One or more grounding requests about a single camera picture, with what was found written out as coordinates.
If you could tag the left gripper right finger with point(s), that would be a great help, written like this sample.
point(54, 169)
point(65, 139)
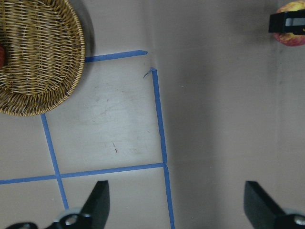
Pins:
point(264, 213)

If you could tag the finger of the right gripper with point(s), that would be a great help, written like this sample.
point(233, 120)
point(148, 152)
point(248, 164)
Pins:
point(287, 22)

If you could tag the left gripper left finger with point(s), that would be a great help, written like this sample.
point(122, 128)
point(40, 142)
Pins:
point(93, 214)

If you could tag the red yellow apple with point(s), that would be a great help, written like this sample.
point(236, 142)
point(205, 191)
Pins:
point(289, 39)

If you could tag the woven wicker basket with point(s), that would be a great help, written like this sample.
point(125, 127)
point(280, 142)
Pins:
point(44, 49)

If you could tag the dark red apple in basket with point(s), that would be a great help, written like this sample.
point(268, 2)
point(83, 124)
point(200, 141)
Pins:
point(2, 56)

